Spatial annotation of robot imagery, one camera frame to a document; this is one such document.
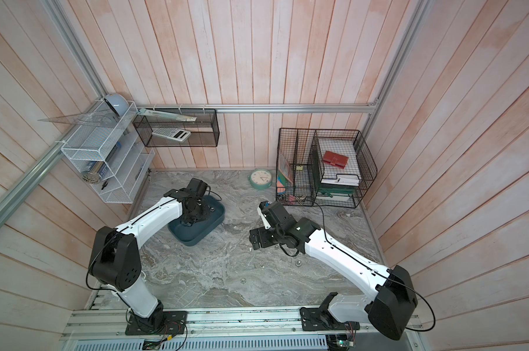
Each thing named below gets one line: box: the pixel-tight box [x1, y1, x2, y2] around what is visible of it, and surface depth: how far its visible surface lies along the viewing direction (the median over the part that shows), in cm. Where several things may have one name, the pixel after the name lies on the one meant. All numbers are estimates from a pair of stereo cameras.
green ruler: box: [137, 108, 198, 123], surface depth 93 cm
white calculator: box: [151, 127, 192, 142], surface depth 100 cm
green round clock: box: [248, 168, 273, 190], surface depth 116 cm
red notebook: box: [322, 150, 349, 169], surface depth 95 cm
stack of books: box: [316, 174, 361, 202], surface depth 96 cm
